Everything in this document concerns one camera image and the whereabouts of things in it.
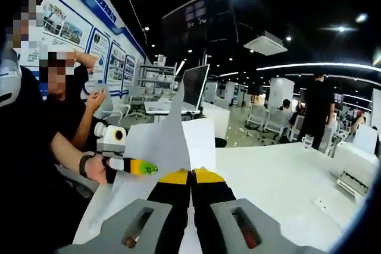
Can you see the person's left hand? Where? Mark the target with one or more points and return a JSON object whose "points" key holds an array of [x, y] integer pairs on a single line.
{"points": [[96, 169]]}

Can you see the stack of white printing papers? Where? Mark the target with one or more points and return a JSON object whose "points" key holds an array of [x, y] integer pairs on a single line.
{"points": [[166, 144]]}

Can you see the computer monitor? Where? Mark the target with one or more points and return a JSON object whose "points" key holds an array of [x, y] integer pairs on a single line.
{"points": [[195, 86]]}

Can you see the clear glass mug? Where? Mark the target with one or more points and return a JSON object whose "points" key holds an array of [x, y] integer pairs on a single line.
{"points": [[308, 141]]}

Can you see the person's black clothing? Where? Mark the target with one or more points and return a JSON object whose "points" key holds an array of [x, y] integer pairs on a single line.
{"points": [[23, 191]]}

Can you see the small black box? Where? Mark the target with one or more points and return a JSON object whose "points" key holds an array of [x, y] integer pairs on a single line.
{"points": [[221, 142]]}

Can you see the metal shelf rack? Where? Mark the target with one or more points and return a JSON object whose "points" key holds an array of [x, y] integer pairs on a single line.
{"points": [[157, 66]]}

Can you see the hanging dark display screen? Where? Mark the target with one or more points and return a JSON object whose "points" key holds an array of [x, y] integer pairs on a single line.
{"points": [[202, 16]]}

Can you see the white chest-worn device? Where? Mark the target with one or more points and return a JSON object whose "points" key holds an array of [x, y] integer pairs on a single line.
{"points": [[10, 81]]}

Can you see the group of white office chairs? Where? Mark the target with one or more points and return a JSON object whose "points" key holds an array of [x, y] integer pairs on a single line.
{"points": [[276, 120]]}

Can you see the black wristband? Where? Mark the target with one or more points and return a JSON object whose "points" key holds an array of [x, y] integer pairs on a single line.
{"points": [[84, 166]]}

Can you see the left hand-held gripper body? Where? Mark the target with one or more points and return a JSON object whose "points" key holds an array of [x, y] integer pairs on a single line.
{"points": [[110, 144]]}

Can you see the blue and white wall poster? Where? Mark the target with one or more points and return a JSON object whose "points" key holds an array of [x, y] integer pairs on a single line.
{"points": [[119, 66]]}

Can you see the white printer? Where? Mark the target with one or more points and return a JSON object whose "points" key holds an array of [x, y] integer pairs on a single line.
{"points": [[354, 161]]}

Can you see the ceiling air conditioner unit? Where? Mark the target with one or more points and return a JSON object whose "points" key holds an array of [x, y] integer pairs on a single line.
{"points": [[265, 43]]}

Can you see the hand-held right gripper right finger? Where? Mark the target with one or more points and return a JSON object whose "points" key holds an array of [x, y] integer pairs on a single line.
{"points": [[262, 227]]}

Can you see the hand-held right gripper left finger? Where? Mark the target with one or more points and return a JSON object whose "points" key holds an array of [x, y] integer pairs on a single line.
{"points": [[119, 224]]}

